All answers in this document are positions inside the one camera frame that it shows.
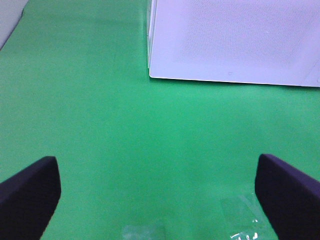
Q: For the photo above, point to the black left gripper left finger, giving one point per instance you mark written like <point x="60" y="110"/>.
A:
<point x="29" y="199"/>

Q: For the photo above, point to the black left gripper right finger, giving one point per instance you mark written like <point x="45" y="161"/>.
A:
<point x="289" y="198"/>

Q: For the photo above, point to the white microwave door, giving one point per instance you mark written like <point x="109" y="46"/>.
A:
<point x="274" y="42"/>

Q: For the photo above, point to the clear tape strip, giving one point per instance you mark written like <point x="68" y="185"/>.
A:
<point x="244" y="218"/>

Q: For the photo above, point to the green table cloth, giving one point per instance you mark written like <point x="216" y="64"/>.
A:
<point x="137" y="154"/>

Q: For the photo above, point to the white microwave oven body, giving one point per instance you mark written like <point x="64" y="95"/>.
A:
<point x="151" y="14"/>

